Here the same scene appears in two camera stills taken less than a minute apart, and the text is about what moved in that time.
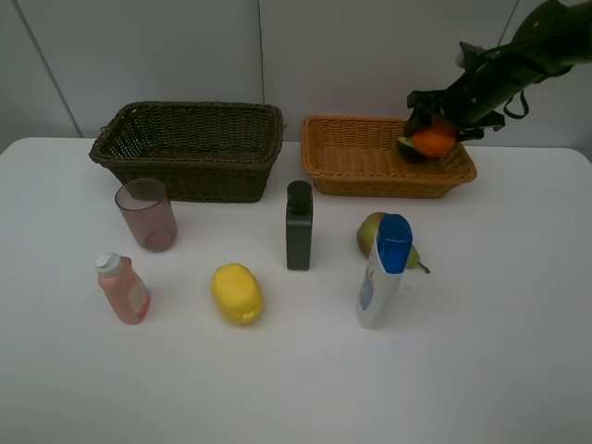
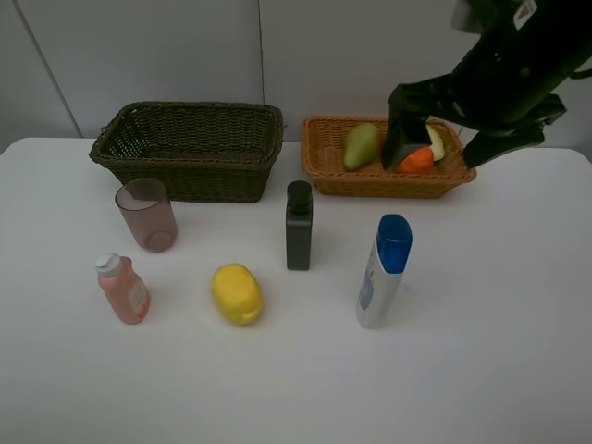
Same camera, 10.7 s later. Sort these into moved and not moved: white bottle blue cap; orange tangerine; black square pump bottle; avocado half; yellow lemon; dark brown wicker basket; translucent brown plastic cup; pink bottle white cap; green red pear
Moved: avocado half; green red pear; orange tangerine
Not moved: yellow lemon; pink bottle white cap; dark brown wicker basket; translucent brown plastic cup; white bottle blue cap; black square pump bottle
